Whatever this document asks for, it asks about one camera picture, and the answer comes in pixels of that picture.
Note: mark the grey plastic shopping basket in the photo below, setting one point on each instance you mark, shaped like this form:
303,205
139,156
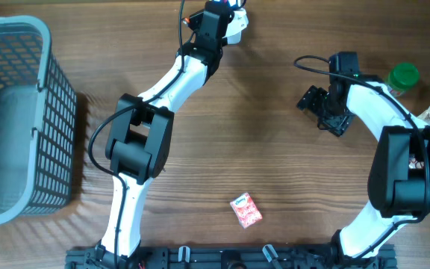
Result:
38,113

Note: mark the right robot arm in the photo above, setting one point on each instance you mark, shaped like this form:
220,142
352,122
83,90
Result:
398,185

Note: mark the red tissue packet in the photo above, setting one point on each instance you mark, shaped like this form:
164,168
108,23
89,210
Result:
246,211

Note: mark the green lid glass jar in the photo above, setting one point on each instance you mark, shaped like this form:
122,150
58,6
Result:
402,78

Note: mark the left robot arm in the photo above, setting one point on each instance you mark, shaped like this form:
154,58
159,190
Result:
141,128

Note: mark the white barcode scanner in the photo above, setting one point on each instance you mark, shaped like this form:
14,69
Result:
234,39

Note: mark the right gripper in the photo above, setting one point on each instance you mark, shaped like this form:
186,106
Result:
311,100

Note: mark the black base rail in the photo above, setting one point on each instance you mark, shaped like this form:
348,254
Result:
309,256

